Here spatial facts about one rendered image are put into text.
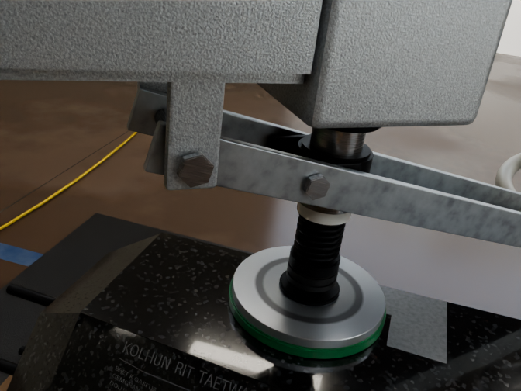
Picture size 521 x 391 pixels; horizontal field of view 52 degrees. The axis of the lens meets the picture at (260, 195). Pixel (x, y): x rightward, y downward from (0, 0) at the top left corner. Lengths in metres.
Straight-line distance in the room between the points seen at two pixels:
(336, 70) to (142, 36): 0.17
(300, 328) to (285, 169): 0.22
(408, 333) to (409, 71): 0.38
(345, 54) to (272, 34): 0.07
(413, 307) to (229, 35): 0.51
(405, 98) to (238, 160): 0.17
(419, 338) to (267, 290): 0.21
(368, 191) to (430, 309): 0.26
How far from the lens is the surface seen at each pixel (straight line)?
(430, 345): 0.76
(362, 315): 0.72
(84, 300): 0.77
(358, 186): 0.61
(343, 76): 0.49
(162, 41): 0.44
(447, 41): 0.55
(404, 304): 0.82
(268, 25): 0.46
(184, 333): 0.69
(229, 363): 0.66
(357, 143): 0.63
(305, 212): 0.66
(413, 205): 0.68
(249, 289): 0.73
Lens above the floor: 1.29
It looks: 27 degrees down
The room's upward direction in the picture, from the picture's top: 7 degrees clockwise
